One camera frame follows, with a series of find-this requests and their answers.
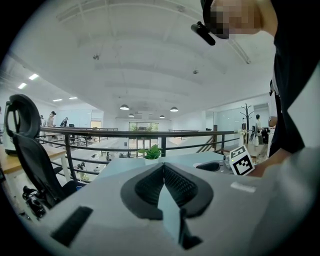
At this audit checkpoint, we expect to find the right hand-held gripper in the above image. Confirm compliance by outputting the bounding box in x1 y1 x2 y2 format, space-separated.
199 145 256 177

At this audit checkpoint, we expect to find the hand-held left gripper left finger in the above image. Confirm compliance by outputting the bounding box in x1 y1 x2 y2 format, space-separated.
120 162 165 221

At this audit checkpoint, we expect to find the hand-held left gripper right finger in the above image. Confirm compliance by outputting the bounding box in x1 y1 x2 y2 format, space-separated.
163 162 215 219

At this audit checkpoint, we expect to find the person's right forearm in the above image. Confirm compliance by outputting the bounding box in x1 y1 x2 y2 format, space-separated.
251 148 292 178

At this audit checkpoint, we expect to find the green plant in white pot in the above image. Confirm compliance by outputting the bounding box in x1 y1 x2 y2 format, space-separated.
136 143 164 166

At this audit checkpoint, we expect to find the black coat rack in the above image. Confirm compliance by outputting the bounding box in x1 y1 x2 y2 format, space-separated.
240 102 253 145

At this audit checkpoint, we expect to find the dark metal railing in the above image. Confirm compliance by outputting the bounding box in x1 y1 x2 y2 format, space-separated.
37 125 241 181

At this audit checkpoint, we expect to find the wooden desk with white legs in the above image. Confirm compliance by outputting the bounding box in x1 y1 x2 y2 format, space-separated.
0 142 71 183

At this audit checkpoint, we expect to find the black device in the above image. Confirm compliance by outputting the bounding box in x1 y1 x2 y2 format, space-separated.
21 185 48 219

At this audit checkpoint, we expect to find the ceiling tube light fixture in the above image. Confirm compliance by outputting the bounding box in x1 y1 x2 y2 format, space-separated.
228 38 252 65

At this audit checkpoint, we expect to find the black mesh office chair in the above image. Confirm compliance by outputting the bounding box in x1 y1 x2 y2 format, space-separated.
4 93 86 210

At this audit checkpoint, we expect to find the person's black shirt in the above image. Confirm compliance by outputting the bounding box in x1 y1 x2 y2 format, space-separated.
267 0 320 159

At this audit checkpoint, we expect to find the person's head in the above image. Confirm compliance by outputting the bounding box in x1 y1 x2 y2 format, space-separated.
199 0 279 41

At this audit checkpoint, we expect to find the black head-worn camera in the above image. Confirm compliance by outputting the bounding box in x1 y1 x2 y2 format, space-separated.
190 20 217 47

